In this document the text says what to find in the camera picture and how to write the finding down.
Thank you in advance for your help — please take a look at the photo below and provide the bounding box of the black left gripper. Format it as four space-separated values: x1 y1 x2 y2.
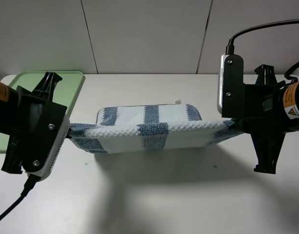
0 72 67 174

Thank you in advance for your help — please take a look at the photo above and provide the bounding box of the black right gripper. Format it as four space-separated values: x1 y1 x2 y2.
233 64 299 174

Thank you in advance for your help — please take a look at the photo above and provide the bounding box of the blue white striped towel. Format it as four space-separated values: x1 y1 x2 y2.
68 104 241 154

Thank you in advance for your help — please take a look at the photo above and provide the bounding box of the green plastic tray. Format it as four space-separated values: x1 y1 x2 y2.
0 70 86 155

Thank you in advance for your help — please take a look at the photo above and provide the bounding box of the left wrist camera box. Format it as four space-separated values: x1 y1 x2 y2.
22 115 70 181

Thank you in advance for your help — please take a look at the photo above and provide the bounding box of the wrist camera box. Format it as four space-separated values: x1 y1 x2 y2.
217 55 245 118
22 115 70 181

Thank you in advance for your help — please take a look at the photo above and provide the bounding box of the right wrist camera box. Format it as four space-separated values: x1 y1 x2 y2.
217 55 245 118

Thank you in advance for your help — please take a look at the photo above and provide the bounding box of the black right camera cable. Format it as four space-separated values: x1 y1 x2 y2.
224 18 299 56

